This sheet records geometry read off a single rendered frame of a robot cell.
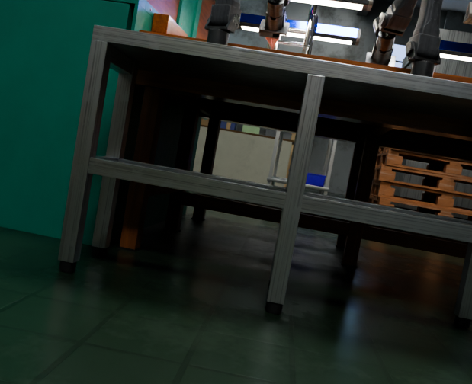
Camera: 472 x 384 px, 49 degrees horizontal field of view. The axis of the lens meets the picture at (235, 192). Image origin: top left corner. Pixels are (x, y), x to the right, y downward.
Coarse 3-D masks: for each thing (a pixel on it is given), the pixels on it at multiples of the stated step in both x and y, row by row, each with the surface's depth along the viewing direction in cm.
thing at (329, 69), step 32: (96, 32) 137; (128, 32) 137; (160, 64) 160; (192, 64) 149; (224, 64) 140; (256, 64) 134; (288, 64) 133; (320, 64) 132; (352, 96) 157; (384, 96) 147; (416, 96) 138; (448, 96) 130
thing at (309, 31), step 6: (312, 6) 217; (312, 12) 217; (312, 18) 218; (312, 24) 218; (288, 30) 220; (294, 30) 219; (300, 30) 219; (306, 30) 218; (312, 30) 219; (306, 36) 218; (306, 42) 218; (270, 48) 221; (306, 48) 218
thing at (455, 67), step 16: (448, 32) 612; (464, 32) 609; (448, 64) 616; (464, 64) 614; (400, 176) 647; (416, 176) 627; (400, 192) 630; (416, 192) 628; (464, 192) 620; (416, 208) 628
